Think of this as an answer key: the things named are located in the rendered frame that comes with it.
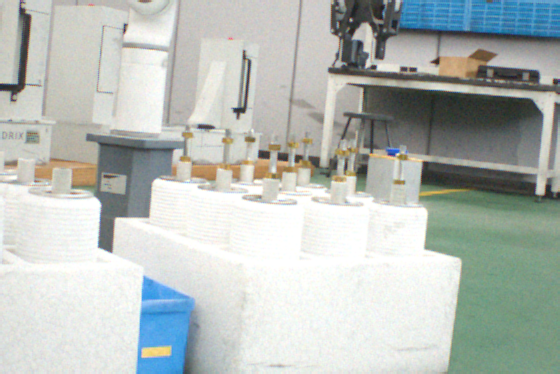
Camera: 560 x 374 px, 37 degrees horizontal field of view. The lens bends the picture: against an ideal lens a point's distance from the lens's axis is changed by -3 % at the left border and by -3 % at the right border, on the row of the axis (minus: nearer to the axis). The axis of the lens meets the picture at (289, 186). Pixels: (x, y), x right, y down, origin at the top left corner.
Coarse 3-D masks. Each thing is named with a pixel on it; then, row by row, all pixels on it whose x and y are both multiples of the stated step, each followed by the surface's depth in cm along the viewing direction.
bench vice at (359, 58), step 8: (352, 40) 586; (360, 40) 593; (352, 48) 586; (360, 48) 595; (336, 56) 578; (352, 56) 586; (360, 56) 597; (368, 56) 609; (344, 64) 600; (352, 64) 598; (360, 64) 598
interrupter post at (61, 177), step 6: (54, 168) 97; (60, 168) 98; (66, 168) 98; (54, 174) 97; (60, 174) 97; (66, 174) 97; (54, 180) 97; (60, 180) 97; (66, 180) 97; (54, 186) 97; (60, 186) 97; (66, 186) 97; (54, 192) 97; (60, 192) 97; (66, 192) 97
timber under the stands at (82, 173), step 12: (12, 168) 324; (36, 168) 336; (48, 168) 343; (72, 168) 356; (84, 168) 363; (96, 168) 370; (192, 168) 439; (204, 168) 450; (216, 168) 461; (264, 168) 509; (276, 168) 524; (312, 168) 570; (72, 180) 357; (84, 180) 364
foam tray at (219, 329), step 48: (144, 240) 127; (192, 240) 121; (192, 288) 116; (240, 288) 106; (288, 288) 109; (336, 288) 114; (384, 288) 119; (432, 288) 125; (192, 336) 115; (240, 336) 106; (288, 336) 110; (336, 336) 115; (384, 336) 120; (432, 336) 126
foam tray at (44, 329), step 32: (96, 256) 101; (0, 288) 87; (32, 288) 89; (64, 288) 91; (96, 288) 94; (128, 288) 96; (0, 320) 87; (32, 320) 89; (64, 320) 92; (96, 320) 94; (128, 320) 97; (0, 352) 87; (32, 352) 90; (64, 352) 92; (96, 352) 95; (128, 352) 97
